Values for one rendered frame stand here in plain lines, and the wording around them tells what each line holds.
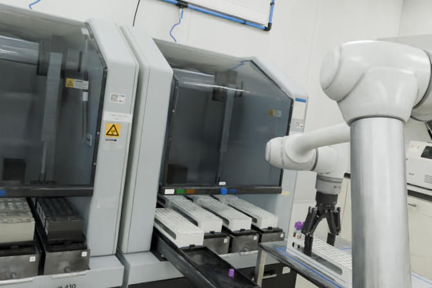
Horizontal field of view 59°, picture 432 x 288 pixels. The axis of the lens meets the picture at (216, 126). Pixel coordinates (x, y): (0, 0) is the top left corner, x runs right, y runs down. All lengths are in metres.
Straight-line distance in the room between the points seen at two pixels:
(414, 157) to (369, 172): 2.68
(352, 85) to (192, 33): 2.06
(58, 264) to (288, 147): 0.82
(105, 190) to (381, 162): 0.95
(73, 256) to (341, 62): 1.00
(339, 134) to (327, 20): 2.54
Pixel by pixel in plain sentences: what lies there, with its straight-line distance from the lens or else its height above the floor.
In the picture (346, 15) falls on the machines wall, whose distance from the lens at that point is 3.82.
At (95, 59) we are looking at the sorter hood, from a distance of 1.38.
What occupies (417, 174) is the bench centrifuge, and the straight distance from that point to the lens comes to 3.42.
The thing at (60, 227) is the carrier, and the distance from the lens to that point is 1.39.
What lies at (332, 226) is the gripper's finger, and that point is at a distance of 1.47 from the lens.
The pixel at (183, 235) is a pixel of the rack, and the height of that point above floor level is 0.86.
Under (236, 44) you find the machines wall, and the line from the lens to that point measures 2.95.
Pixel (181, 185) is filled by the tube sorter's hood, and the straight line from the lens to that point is 1.50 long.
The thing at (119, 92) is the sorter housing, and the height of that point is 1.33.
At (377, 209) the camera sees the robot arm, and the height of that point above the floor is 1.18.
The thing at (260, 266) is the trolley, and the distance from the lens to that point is 1.57.
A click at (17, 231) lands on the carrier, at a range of 1.37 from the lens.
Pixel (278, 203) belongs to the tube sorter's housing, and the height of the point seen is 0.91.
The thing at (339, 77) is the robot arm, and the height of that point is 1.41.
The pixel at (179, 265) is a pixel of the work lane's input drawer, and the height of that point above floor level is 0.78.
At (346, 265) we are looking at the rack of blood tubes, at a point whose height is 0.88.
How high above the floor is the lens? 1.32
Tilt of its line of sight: 3 degrees down
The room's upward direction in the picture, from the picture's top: 8 degrees clockwise
